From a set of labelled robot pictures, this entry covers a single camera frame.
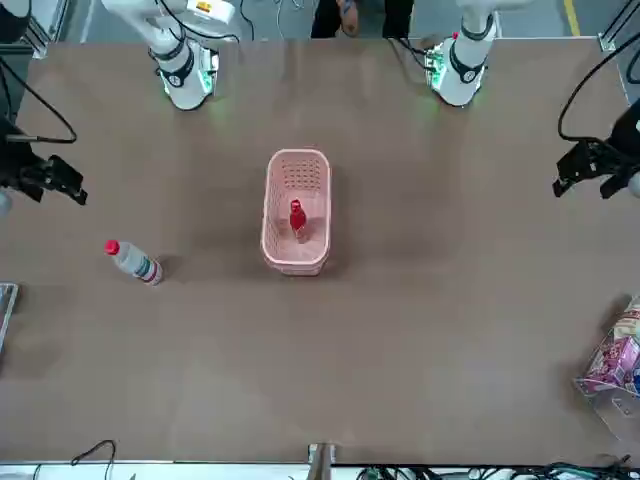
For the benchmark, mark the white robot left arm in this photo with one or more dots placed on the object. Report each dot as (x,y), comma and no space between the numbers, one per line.
(462,65)

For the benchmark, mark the clear acrylic snack shelf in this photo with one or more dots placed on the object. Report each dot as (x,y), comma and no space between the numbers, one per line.
(615,405)

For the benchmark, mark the person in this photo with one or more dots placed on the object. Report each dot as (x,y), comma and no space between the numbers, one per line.
(395,17)

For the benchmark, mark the white box yellow label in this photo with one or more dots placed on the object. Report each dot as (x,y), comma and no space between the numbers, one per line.
(215,12)

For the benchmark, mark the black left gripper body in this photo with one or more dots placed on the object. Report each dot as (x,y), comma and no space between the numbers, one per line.
(627,130)

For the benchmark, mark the beige snack packet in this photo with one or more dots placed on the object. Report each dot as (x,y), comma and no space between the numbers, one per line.
(631,320)

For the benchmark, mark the pink plastic basket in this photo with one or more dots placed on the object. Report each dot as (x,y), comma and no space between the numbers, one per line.
(300,165)

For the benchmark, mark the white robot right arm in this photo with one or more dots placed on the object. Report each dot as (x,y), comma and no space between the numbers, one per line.
(182,75)

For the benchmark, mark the clear water bottle red cap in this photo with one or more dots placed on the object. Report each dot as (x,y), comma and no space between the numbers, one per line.
(135,262)

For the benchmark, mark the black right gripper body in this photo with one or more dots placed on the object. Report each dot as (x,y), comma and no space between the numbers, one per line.
(12,160)

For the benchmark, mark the pink snack packet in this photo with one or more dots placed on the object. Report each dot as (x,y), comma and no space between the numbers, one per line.
(612,360)

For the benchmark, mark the blue snack packet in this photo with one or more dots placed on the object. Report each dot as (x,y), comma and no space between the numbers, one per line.
(636,380)

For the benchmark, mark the aluminium frame post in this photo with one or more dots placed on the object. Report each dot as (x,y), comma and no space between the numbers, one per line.
(42,35)
(322,462)

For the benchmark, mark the red Pepsi bottle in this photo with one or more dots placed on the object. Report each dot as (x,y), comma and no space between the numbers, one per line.
(297,217)

